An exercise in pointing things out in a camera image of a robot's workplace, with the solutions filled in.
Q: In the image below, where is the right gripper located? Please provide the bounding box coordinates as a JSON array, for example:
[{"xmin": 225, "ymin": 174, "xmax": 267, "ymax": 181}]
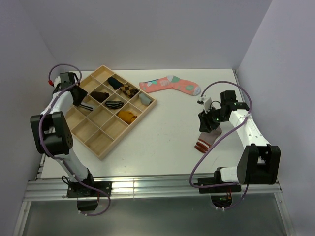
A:
[{"xmin": 198, "ymin": 105, "xmax": 228, "ymax": 134}]

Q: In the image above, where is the white sock with black stripes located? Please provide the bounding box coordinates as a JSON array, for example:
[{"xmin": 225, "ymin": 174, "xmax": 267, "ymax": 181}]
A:
[{"xmin": 79, "ymin": 102, "xmax": 95, "ymax": 112}]

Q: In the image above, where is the taupe sock with red stripes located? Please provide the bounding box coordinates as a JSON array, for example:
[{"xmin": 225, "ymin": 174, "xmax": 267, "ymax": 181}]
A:
[{"xmin": 194, "ymin": 127, "xmax": 222, "ymax": 153}]

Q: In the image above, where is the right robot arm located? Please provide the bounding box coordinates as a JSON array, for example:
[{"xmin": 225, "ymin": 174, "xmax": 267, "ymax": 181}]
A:
[{"xmin": 198, "ymin": 90, "xmax": 281, "ymax": 192}]

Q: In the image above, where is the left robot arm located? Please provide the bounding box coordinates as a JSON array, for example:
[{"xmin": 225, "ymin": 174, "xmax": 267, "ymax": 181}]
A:
[{"xmin": 30, "ymin": 72, "xmax": 96, "ymax": 197}]

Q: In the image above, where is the dark brown rolled sock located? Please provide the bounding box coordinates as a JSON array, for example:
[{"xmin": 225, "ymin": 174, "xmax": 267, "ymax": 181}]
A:
[{"xmin": 90, "ymin": 91, "xmax": 110, "ymax": 103}]

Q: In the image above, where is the wooden divided tray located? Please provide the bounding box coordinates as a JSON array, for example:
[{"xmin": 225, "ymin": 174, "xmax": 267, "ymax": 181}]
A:
[{"xmin": 65, "ymin": 65, "xmax": 157, "ymax": 160}]

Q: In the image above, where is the black white striped rolled sock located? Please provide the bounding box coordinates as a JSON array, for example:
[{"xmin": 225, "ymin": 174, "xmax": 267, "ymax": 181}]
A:
[{"xmin": 105, "ymin": 101, "xmax": 125, "ymax": 110}]

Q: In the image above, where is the dark teal rolled sock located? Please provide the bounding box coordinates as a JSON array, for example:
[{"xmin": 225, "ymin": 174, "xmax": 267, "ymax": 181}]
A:
[{"xmin": 108, "ymin": 76, "xmax": 124, "ymax": 90}]

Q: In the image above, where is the pink patterned sock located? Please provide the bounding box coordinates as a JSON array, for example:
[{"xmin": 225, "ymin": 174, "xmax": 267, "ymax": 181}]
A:
[{"xmin": 139, "ymin": 75, "xmax": 201, "ymax": 96}]

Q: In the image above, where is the brown argyle rolled sock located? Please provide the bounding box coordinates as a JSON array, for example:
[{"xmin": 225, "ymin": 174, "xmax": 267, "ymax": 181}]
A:
[{"xmin": 120, "ymin": 84, "xmax": 139, "ymax": 98}]

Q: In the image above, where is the mustard yellow rolled sock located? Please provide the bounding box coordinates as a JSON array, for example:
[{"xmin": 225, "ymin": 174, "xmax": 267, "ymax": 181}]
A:
[{"xmin": 117, "ymin": 111, "xmax": 137, "ymax": 124}]

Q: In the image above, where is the grey rolled sock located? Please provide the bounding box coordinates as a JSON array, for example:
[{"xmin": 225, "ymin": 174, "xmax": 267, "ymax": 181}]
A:
[{"xmin": 139, "ymin": 93, "xmax": 152, "ymax": 106}]

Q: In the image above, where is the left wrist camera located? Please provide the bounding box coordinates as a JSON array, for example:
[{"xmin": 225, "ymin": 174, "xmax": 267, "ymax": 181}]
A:
[{"xmin": 48, "ymin": 76, "xmax": 61, "ymax": 89}]

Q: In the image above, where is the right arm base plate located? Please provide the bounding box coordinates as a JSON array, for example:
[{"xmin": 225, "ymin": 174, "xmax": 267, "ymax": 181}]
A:
[{"xmin": 196, "ymin": 177, "xmax": 242, "ymax": 194}]

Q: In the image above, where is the aluminium frame rail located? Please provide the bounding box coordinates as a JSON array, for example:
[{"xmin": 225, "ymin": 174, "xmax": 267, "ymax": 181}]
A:
[{"xmin": 23, "ymin": 173, "xmax": 283, "ymax": 201}]

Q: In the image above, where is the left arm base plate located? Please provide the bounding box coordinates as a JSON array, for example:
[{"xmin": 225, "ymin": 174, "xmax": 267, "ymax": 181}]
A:
[{"xmin": 66, "ymin": 181, "xmax": 112, "ymax": 198}]

